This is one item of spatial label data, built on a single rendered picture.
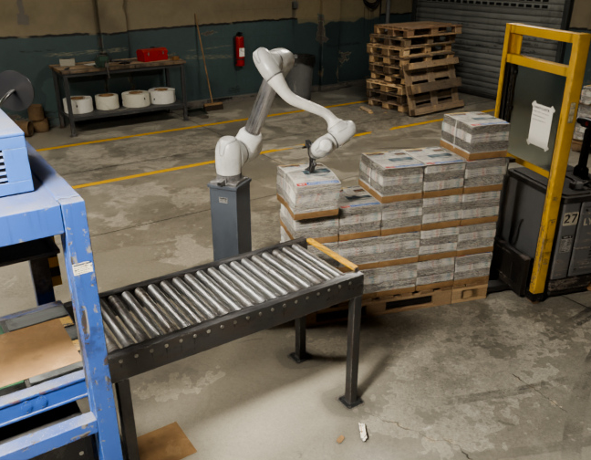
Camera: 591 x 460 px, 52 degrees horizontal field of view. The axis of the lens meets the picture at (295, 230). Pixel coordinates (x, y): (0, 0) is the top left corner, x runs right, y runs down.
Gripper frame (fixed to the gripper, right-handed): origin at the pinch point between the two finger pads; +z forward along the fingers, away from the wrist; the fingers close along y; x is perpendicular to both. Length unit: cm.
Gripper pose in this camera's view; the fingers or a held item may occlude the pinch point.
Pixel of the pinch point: (305, 158)
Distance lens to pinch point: 377.4
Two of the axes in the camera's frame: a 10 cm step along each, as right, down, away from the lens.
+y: 1.3, 9.9, -0.4
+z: -2.5, 0.7, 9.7
